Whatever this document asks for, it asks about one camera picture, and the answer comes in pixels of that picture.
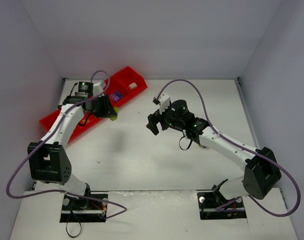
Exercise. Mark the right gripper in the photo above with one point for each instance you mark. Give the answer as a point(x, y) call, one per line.
point(158, 121)

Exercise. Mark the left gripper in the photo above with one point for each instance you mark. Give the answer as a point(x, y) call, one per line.
point(101, 106)

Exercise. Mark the purple lego brick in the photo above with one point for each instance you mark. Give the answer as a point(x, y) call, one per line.
point(116, 96)

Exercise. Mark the long green lego brick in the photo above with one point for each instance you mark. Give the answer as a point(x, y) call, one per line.
point(114, 115)

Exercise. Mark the white curved lego brick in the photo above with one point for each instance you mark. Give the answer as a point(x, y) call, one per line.
point(133, 86)

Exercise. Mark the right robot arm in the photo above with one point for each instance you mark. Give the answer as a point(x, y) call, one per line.
point(259, 172)

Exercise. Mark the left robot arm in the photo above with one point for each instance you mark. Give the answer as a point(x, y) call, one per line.
point(48, 159)

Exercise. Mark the red compartment tray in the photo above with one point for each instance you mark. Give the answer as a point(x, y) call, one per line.
point(119, 82)

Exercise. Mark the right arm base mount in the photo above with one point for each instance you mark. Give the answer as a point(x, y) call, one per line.
point(213, 206)

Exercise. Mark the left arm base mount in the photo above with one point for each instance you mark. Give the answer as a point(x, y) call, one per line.
point(80, 210)

